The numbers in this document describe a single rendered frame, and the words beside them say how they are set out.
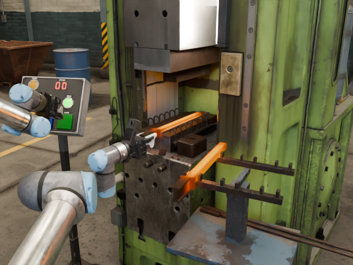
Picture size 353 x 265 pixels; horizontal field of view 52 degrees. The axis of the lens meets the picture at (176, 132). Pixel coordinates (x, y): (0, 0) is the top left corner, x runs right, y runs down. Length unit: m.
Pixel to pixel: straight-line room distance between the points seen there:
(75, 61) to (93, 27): 3.04
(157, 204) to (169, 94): 0.63
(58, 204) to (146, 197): 0.81
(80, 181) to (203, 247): 0.49
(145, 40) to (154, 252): 1.01
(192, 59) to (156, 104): 0.38
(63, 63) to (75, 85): 4.36
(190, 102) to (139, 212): 0.69
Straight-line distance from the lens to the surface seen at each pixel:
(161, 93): 1.93
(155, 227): 1.78
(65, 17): 9.62
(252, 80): 1.50
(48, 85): 1.93
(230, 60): 1.51
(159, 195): 1.67
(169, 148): 1.62
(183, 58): 1.60
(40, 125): 1.38
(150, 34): 1.57
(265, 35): 1.47
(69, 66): 6.19
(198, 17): 1.59
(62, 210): 0.96
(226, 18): 1.49
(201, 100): 2.04
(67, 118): 1.83
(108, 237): 2.70
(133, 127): 1.49
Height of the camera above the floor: 1.52
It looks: 19 degrees down
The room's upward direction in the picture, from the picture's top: straight up
